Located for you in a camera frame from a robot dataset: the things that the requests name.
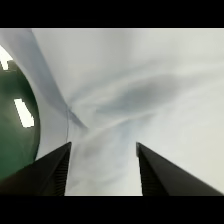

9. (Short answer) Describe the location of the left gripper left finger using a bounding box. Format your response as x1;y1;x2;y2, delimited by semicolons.
0;141;73;197

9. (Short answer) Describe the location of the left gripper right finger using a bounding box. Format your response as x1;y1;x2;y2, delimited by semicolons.
135;141;224;197

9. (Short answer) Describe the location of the white shirt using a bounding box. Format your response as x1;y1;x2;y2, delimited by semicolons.
0;28;224;197

